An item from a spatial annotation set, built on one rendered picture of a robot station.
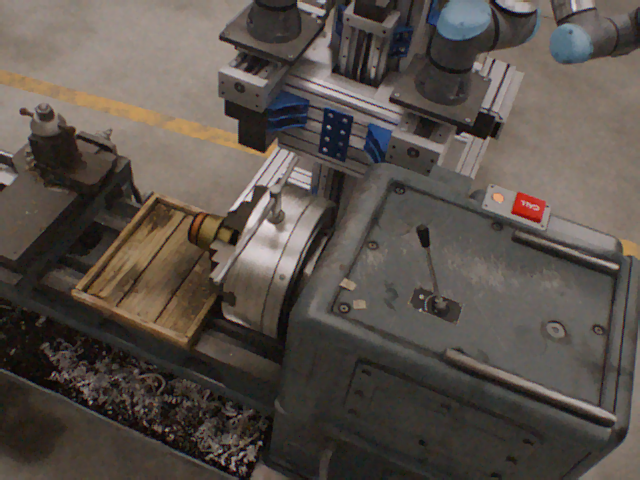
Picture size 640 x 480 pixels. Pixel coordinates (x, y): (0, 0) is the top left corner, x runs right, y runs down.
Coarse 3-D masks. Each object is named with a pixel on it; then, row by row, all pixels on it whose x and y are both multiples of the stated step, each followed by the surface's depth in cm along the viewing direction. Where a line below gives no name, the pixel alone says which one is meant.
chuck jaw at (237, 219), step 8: (256, 192) 135; (264, 192) 135; (256, 200) 135; (240, 208) 136; (248, 208) 136; (232, 216) 137; (240, 216) 137; (248, 216) 136; (224, 224) 138; (232, 224) 137; (240, 224) 137
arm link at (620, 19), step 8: (616, 16) 125; (624, 16) 125; (632, 16) 124; (616, 24) 123; (624, 24) 124; (632, 24) 124; (624, 32) 123; (632, 32) 124; (624, 40) 124; (632, 40) 125; (616, 48) 125; (624, 48) 126; (632, 48) 127; (608, 56) 127; (616, 56) 132
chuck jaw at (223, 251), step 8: (216, 240) 136; (216, 248) 135; (224, 248) 135; (232, 248) 135; (216, 256) 133; (224, 256) 133; (216, 264) 132; (216, 272) 130; (208, 288) 131; (216, 288) 130; (224, 296) 128; (232, 296) 127; (232, 304) 129
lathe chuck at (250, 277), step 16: (288, 192) 131; (304, 192) 134; (256, 208) 126; (288, 208) 127; (304, 208) 127; (272, 224) 124; (288, 224) 124; (240, 240) 123; (256, 240) 123; (272, 240) 123; (240, 256) 123; (256, 256) 123; (272, 256) 122; (240, 272) 124; (256, 272) 123; (272, 272) 122; (224, 288) 126; (240, 288) 125; (256, 288) 124; (224, 304) 129; (240, 304) 127; (256, 304) 125; (240, 320) 131; (256, 320) 128
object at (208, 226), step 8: (200, 216) 139; (208, 216) 138; (216, 216) 139; (224, 216) 139; (192, 224) 138; (200, 224) 138; (208, 224) 137; (216, 224) 137; (192, 232) 138; (200, 232) 137; (208, 232) 137; (216, 232) 136; (224, 232) 137; (232, 232) 137; (192, 240) 139; (200, 240) 137; (208, 240) 137; (224, 240) 137; (232, 240) 142; (200, 248) 139; (208, 248) 138
